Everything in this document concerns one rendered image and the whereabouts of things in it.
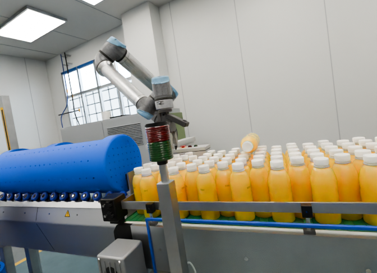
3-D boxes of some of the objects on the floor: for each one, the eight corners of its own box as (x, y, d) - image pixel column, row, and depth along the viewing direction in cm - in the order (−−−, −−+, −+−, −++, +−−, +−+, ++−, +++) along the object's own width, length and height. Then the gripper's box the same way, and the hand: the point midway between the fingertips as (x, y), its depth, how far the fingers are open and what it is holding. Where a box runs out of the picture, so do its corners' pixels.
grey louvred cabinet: (98, 198, 434) (86, 125, 426) (194, 203, 329) (179, 108, 322) (73, 209, 386) (58, 128, 379) (175, 221, 282) (157, 109, 274)
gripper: (161, 110, 119) (168, 149, 120) (150, 111, 108) (156, 154, 109) (176, 108, 115) (182, 148, 117) (165, 108, 104) (172, 152, 105)
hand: (174, 148), depth 111 cm, fingers open, 5 cm apart
